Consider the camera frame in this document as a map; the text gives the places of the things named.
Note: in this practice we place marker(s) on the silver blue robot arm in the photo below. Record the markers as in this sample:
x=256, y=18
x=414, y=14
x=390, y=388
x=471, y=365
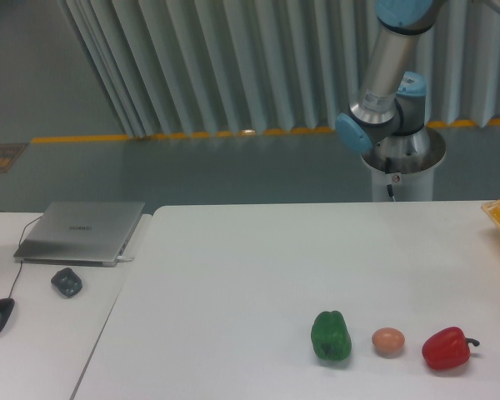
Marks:
x=387, y=83

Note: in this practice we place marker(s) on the white folding partition screen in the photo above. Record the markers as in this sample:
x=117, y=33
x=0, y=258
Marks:
x=204, y=67

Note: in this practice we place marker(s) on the silver closed laptop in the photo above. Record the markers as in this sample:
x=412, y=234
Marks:
x=81, y=233

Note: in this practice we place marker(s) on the green bell pepper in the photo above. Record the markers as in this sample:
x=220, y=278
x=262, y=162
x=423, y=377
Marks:
x=330, y=337

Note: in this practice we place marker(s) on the brown egg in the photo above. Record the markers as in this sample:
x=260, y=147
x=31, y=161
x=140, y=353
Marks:
x=388, y=341

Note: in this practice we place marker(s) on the small black plastic object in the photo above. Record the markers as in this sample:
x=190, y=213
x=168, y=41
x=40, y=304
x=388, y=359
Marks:
x=67, y=282

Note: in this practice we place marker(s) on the red bell pepper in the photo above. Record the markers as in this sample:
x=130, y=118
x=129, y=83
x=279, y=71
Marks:
x=447, y=349

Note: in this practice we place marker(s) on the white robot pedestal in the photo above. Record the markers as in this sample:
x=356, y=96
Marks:
x=402, y=168

